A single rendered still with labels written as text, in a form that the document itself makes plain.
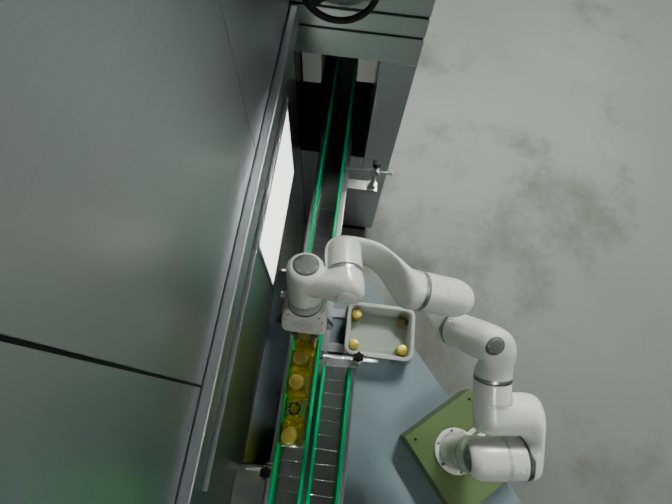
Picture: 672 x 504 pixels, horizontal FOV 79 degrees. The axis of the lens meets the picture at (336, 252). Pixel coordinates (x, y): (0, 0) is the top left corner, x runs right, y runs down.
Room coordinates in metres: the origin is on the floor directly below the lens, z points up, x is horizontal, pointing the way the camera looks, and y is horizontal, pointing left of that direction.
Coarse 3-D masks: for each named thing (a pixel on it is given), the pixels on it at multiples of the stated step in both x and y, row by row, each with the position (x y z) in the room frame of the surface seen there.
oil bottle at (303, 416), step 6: (288, 396) 0.04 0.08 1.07; (288, 402) 0.02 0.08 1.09; (300, 402) 0.02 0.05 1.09; (306, 402) 0.03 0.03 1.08; (294, 408) 0.01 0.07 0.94; (306, 408) 0.01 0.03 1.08; (288, 414) -0.01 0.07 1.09; (300, 414) 0.00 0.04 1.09; (306, 414) 0.00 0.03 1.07; (288, 420) -0.02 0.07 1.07; (294, 420) -0.02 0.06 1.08; (300, 420) -0.02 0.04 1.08; (306, 420) -0.02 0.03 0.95
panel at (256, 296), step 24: (288, 120) 0.74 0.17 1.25; (264, 192) 0.47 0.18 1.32; (264, 216) 0.41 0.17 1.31; (264, 264) 0.33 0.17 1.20; (264, 288) 0.29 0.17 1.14; (240, 312) 0.18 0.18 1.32; (264, 312) 0.24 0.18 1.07; (240, 336) 0.13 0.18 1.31; (264, 336) 0.19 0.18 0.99; (240, 360) 0.09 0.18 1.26; (240, 384) 0.05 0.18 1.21; (240, 408) 0.00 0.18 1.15; (216, 432) -0.05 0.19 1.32; (240, 432) -0.06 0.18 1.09; (216, 456) -0.09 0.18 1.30; (240, 456) -0.11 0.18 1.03; (216, 480) -0.13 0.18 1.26
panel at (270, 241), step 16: (288, 128) 0.73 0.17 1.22; (288, 144) 0.71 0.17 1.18; (288, 160) 0.69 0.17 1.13; (288, 176) 0.67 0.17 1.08; (272, 192) 0.50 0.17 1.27; (288, 192) 0.65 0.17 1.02; (272, 208) 0.48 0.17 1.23; (272, 224) 0.45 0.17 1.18; (272, 240) 0.43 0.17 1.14; (272, 256) 0.40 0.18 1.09; (272, 272) 0.37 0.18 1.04
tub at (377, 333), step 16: (352, 304) 0.35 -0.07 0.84; (368, 304) 0.36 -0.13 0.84; (352, 320) 0.31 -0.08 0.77; (368, 320) 0.32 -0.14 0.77; (384, 320) 0.32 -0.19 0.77; (352, 336) 0.26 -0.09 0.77; (368, 336) 0.26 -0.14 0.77; (384, 336) 0.27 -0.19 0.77; (400, 336) 0.28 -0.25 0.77; (352, 352) 0.19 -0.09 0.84; (368, 352) 0.21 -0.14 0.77; (384, 352) 0.22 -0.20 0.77
